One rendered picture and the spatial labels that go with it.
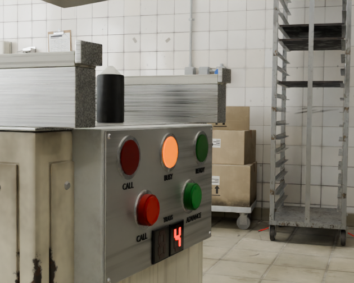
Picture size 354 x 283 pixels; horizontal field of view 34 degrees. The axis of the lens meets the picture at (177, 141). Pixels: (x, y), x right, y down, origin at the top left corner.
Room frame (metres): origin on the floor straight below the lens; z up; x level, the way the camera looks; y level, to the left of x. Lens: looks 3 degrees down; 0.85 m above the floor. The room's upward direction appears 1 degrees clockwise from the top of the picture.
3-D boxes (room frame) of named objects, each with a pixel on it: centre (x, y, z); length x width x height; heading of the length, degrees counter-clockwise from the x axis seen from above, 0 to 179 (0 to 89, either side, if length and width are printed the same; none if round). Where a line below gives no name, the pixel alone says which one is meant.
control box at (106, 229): (0.60, 0.02, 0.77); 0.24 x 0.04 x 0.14; 154
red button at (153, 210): (0.54, 0.03, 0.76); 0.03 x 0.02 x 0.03; 154
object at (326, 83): (3.96, -0.92, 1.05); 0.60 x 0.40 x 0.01; 164
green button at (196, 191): (0.63, -0.02, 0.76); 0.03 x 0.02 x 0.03; 154
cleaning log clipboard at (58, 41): (5.09, 1.03, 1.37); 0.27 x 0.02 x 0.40; 71
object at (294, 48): (3.96, -0.92, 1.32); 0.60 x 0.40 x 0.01; 164
